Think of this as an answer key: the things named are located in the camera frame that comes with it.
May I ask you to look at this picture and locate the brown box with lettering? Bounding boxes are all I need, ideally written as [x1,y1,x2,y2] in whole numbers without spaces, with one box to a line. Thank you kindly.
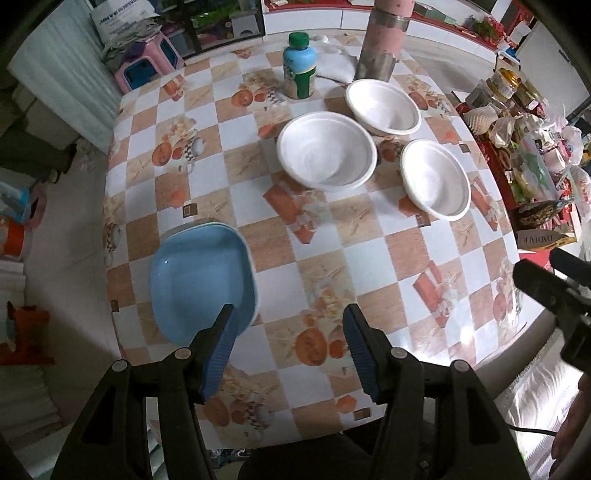
[517,229,576,252]

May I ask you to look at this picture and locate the green cap drink bottle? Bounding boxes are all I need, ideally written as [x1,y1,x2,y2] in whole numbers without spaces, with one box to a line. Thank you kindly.
[283,31,317,100]

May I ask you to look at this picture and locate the pink plastic stool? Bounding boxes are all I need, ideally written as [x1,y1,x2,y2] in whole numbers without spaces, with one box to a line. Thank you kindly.
[114,33,184,94]

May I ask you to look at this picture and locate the pink steel thermos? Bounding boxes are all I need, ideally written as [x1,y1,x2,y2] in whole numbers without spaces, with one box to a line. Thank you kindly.
[353,0,415,82]

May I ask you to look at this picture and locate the green square plate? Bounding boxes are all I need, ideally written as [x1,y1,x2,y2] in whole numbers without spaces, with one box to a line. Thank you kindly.
[160,221,236,240]

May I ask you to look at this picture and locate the white folded cloth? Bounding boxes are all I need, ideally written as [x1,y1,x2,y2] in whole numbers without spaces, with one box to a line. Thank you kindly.
[311,35,358,85]

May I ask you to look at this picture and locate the red round tray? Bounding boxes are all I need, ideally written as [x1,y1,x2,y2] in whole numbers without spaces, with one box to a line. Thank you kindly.
[456,102,584,241]

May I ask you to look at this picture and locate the blue square plate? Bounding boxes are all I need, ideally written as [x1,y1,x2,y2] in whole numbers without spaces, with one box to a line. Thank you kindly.
[149,226,259,346]

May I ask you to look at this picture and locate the white printed bag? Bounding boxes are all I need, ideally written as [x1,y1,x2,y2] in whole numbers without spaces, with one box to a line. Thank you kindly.
[90,0,158,44]

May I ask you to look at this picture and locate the orange bucket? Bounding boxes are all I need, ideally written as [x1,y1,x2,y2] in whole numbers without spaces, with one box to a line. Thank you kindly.
[0,216,32,261]

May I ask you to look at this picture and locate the checkered patterned tablecloth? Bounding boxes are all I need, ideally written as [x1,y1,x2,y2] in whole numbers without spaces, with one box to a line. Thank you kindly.
[103,39,523,449]

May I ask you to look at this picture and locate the red small stool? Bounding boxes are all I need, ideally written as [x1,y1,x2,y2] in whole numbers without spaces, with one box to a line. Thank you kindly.
[1,302,55,366]

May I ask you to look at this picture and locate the gold lid glass jar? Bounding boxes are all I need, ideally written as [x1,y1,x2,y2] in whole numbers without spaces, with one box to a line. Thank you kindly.
[487,68,521,100]

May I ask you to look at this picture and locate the white foam wrapped fruit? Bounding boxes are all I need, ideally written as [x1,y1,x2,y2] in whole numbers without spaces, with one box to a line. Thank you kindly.
[463,105,499,136]

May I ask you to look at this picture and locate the white bowl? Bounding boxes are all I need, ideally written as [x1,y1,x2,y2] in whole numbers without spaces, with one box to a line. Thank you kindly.
[346,79,422,137]
[400,139,472,222]
[276,111,378,192]

